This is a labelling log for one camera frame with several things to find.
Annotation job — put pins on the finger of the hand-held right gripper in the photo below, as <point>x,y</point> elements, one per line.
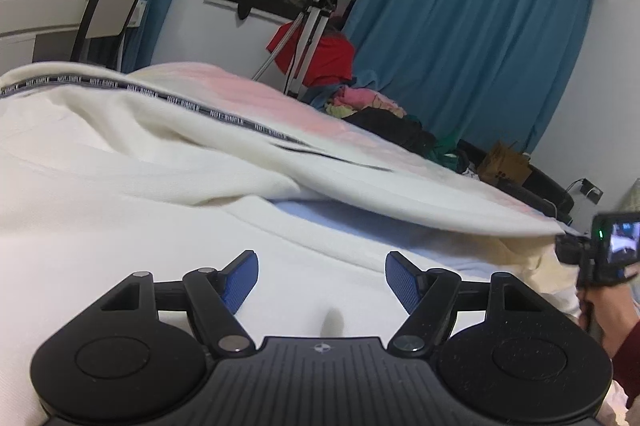
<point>570,247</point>

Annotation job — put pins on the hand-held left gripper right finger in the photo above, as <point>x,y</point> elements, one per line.
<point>401,282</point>

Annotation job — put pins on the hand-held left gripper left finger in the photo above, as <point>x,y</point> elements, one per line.
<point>242,280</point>

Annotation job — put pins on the white garment with black tape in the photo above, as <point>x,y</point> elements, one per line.
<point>150,186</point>

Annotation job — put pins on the person's right forearm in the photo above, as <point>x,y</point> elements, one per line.
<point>629,363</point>

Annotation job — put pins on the pile of mixed clothes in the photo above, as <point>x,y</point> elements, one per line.
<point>390,121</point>

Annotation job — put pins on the person's right hand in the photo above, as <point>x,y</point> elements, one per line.
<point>611,312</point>

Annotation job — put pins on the brown cardboard box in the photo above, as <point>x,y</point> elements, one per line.
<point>502,166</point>

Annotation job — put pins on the light blue bed sheet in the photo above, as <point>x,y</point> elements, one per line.
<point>320,209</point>

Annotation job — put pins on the pink blanket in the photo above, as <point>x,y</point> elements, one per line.
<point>300,116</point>

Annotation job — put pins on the red cloth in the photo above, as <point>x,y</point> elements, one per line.
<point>327,56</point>

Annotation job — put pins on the wide blue curtain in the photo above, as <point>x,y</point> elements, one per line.
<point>465,31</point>

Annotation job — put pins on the silver tripod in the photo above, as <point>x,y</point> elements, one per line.
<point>312,18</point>

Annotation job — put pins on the black chair with grey back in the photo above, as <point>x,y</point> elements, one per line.
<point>111,6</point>

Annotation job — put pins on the white desk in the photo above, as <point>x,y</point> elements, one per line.
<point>35,18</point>

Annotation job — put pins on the wall socket with charger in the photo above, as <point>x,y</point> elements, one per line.
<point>592,192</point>

